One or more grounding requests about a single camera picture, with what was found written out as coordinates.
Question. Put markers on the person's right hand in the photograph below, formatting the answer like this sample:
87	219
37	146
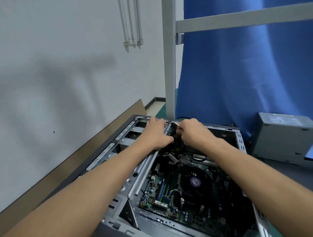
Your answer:
196	135

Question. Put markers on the person's left hand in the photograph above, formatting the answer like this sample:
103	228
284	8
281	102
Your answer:
152	135

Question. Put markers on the person's left thumb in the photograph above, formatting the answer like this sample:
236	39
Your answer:
167	141

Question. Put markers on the person's right thumb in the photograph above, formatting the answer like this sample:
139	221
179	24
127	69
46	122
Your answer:
181	136

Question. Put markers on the green expansion card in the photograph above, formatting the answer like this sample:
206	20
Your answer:
172	130

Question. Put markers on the person's left forearm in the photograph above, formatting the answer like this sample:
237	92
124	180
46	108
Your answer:
80	195

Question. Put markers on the person's right forearm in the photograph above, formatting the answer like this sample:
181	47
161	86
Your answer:
264	185

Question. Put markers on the small silver heatsink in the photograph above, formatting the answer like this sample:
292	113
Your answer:
185	158

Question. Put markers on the silver metal support bar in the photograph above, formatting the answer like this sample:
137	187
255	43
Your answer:
146	172

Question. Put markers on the black processor cooler fan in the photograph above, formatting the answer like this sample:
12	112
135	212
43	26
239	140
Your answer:
195	182

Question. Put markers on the grey open computer case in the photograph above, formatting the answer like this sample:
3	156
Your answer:
127	185

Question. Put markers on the blue curtain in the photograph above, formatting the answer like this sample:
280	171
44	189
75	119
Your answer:
232	73

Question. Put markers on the green motherboard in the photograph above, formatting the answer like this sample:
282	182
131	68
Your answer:
212	214

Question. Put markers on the brown cardboard sheet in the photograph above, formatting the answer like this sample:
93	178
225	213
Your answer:
73	158

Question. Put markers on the grey power supply unit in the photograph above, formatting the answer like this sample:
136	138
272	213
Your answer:
281	139

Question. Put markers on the grey metal frame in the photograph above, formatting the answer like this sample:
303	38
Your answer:
170	61

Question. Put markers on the white wall pipe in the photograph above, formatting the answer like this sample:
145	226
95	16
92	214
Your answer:
138	22
123	22
130	22

